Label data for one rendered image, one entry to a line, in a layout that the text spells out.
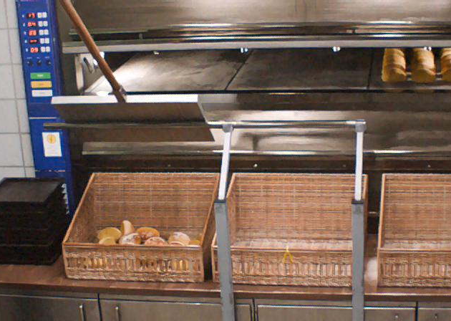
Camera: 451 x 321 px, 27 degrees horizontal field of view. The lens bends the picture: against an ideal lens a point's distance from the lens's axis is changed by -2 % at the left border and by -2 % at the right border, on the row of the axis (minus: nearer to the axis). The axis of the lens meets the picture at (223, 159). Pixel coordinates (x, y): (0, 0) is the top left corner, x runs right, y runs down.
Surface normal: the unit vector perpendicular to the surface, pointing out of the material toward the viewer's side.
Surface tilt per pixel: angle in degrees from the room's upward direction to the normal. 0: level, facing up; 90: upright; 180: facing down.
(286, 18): 70
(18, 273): 0
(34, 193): 0
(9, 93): 90
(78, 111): 139
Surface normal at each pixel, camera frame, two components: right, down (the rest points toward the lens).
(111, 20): -0.19, -0.02
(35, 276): -0.06, -0.95
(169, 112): -0.07, 0.93
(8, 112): -0.18, 0.32
